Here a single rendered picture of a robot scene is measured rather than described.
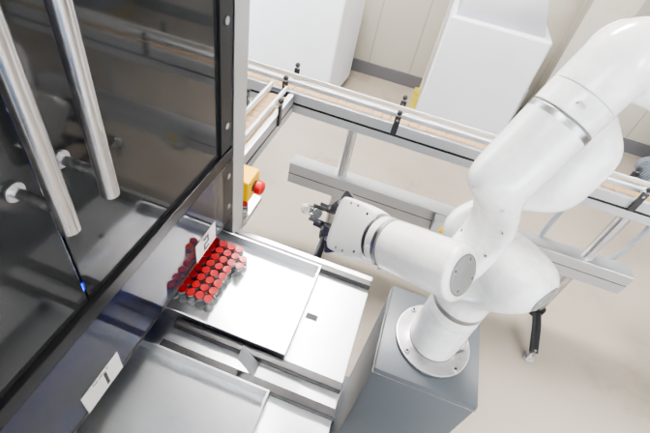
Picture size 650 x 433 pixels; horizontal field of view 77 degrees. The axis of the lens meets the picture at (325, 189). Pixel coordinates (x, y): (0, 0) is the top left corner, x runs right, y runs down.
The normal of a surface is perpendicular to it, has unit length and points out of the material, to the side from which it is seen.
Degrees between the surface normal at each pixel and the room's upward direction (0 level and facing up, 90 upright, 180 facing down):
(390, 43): 90
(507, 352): 0
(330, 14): 90
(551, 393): 0
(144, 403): 0
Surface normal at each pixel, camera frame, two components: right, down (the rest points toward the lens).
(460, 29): -0.30, 0.61
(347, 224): -0.72, -0.29
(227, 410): 0.16, -0.72
